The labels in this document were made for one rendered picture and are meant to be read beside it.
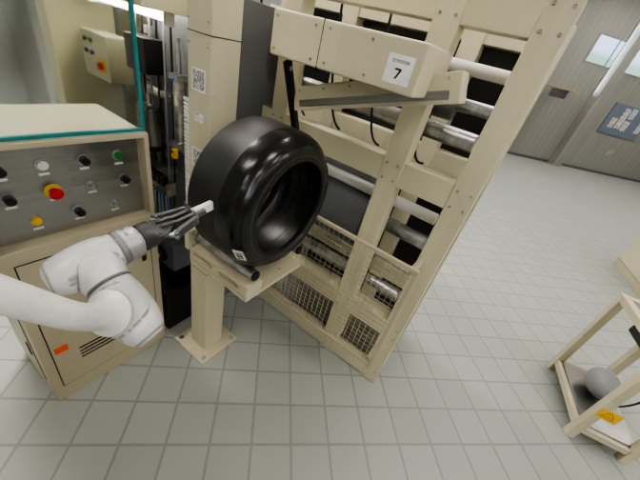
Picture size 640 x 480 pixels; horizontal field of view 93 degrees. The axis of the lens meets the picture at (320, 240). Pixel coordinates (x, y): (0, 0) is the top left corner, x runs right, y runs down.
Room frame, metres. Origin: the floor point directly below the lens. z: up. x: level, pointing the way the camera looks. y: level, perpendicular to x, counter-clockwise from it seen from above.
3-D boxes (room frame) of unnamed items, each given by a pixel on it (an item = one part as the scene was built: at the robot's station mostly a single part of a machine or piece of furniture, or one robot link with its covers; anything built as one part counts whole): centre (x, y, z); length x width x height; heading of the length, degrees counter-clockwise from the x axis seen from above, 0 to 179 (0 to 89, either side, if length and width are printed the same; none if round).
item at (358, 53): (1.32, 0.06, 1.71); 0.61 x 0.25 x 0.15; 63
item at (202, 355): (1.21, 0.54, 0.01); 0.27 x 0.27 x 0.02; 63
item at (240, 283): (0.99, 0.37, 0.84); 0.36 x 0.09 x 0.06; 63
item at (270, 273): (1.11, 0.30, 0.80); 0.37 x 0.36 x 0.02; 153
